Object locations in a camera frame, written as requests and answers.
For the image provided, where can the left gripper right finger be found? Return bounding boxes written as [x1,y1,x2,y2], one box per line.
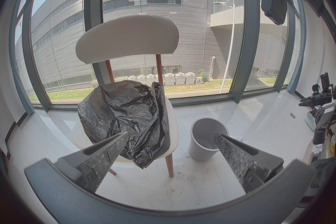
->
[213,132,284,194]

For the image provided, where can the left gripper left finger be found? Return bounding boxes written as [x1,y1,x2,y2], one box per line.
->
[54,131,130,194]

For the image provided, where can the black plastic bag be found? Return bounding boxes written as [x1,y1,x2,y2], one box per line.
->
[78,80,171,169]

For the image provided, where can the white trash bin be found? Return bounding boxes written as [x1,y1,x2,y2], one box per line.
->
[190,117,230,161]

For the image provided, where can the white chair with wooden legs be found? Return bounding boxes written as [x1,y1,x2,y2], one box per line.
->
[71,15,179,178]

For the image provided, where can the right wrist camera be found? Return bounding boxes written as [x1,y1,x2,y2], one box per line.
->
[320,73,331,93]

